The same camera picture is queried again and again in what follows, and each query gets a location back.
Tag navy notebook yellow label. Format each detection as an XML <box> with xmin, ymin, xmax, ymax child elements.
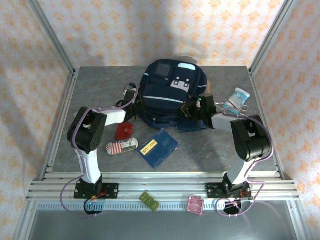
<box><xmin>136</xmin><ymin>128</ymin><xmax>180</xmax><ymax>171</ymax></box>

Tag slotted grey cable duct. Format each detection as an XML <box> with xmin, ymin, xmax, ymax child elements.
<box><xmin>34</xmin><ymin>201</ymin><xmax>288</xmax><ymax>211</ymax></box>

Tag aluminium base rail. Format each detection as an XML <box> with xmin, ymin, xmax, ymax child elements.
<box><xmin>26</xmin><ymin>171</ymin><xmax>300</xmax><ymax>202</ymax></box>

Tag pink square box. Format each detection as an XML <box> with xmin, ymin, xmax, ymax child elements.
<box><xmin>187</xmin><ymin>196</ymin><xmax>205</xmax><ymax>216</ymax></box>

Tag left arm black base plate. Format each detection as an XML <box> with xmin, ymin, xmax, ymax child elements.
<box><xmin>73</xmin><ymin>183</ymin><xmax>120</xmax><ymax>200</ymax></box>

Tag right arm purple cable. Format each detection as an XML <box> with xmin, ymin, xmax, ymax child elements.
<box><xmin>216</xmin><ymin>94</ymin><xmax>274</xmax><ymax>219</ymax></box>

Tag right aluminium corner post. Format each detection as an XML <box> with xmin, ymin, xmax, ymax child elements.
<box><xmin>248</xmin><ymin>0</ymin><xmax>297</xmax><ymax>76</ymax></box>

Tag navy notebook tan label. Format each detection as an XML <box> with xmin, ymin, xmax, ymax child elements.
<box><xmin>176</xmin><ymin>119</ymin><xmax>210</xmax><ymax>134</ymax></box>

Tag blue white tissue pack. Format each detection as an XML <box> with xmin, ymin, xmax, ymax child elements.
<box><xmin>223</xmin><ymin>87</ymin><xmax>251</xmax><ymax>112</ymax></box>

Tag red snap wallet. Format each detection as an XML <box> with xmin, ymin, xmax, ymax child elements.
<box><xmin>114</xmin><ymin>122</ymin><xmax>134</xmax><ymax>141</ymax></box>

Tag aluminium corner post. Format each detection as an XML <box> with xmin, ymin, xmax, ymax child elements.
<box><xmin>26</xmin><ymin>0</ymin><xmax>77</xmax><ymax>76</ymax></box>
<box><xmin>248</xmin><ymin>0</ymin><xmax>297</xmax><ymax>76</ymax></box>

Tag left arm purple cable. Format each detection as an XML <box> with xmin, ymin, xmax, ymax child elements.
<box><xmin>61</xmin><ymin>82</ymin><xmax>141</xmax><ymax>219</ymax></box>

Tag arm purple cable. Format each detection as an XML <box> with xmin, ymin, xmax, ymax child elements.
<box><xmin>61</xmin><ymin>82</ymin><xmax>141</xmax><ymax>219</ymax></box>
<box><xmin>216</xmin><ymin>94</ymin><xmax>274</xmax><ymax>219</ymax></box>

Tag olive green block strip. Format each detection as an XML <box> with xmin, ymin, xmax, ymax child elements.
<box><xmin>139</xmin><ymin>191</ymin><xmax>160</xmax><ymax>213</ymax></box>

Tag left aluminium side rail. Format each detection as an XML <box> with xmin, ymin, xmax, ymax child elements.
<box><xmin>38</xmin><ymin>68</ymin><xmax>80</xmax><ymax>182</ymax></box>

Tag red striped white pencil case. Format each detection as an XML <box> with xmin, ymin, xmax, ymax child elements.
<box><xmin>104</xmin><ymin>136</ymin><xmax>138</xmax><ymax>157</ymax></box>

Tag left aluminium corner post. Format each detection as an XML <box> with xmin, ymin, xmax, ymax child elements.
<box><xmin>26</xmin><ymin>0</ymin><xmax>77</xmax><ymax>76</ymax></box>

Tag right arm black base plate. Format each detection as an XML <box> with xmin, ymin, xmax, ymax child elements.
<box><xmin>204</xmin><ymin>182</ymin><xmax>252</xmax><ymax>200</ymax></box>

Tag metal scissors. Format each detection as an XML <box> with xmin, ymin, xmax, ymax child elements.
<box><xmin>216</xmin><ymin>101</ymin><xmax>250</xmax><ymax>113</ymax></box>

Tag aluminium side rail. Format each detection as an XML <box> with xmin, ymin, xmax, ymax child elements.
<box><xmin>38</xmin><ymin>68</ymin><xmax>80</xmax><ymax>182</ymax></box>
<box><xmin>247</xmin><ymin>68</ymin><xmax>286</xmax><ymax>181</ymax></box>

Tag right aluminium side rail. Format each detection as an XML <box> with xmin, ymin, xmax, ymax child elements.
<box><xmin>247</xmin><ymin>68</ymin><xmax>286</xmax><ymax>181</ymax></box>

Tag navy blue backpack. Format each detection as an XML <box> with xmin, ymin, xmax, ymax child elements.
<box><xmin>139</xmin><ymin>59</ymin><xmax>208</xmax><ymax>130</ymax></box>

